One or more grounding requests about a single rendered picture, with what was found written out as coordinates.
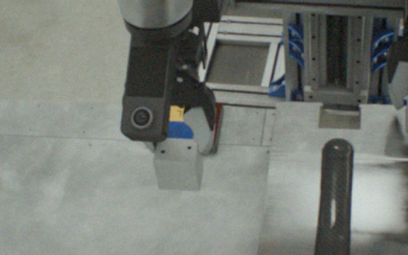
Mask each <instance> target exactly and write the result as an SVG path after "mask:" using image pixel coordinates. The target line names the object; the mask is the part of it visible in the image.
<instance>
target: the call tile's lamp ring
mask: <svg viewBox="0 0 408 255"><path fill-rule="evenodd" d="M221 109H222V102H217V109H216V115H215V134H214V139H213V144H215V141H216V137H217V129H218V125H219V121H220V114H221Z"/></svg>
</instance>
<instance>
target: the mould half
mask: <svg viewBox="0 0 408 255"><path fill-rule="evenodd" d="M319 106H322V103H317V102H297V101H276V112H275V118H274V124H273V135H272V140H271V152H270V155H271V160H270V166H269V173H268V183H267V190H266V202H265V208H264V214H263V225H262V231H261V238H260V242H259V248H258V251H257V255H314V250H315V237H316V230H317V213H318V203H319V182H320V170H321V158H322V148H324V145H325V143H326V142H327V141H329V140H331V139H334V138H343V139H345V140H347V141H349V142H350V143H351V145H352V147H353V149H354V156H353V188H352V205H351V243H350V255H408V132H406V125H405V109H407V106H403V107H401V108H400V109H399V110H396V109H395V107H394V106H393V105H378V104H359V107H361V130H335V129H318V123H319Z"/></svg>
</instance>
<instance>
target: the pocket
mask: <svg viewBox="0 0 408 255"><path fill-rule="evenodd" d="M318 129H335V130H361V107H359V111H340V110H322V106H319V123H318Z"/></svg>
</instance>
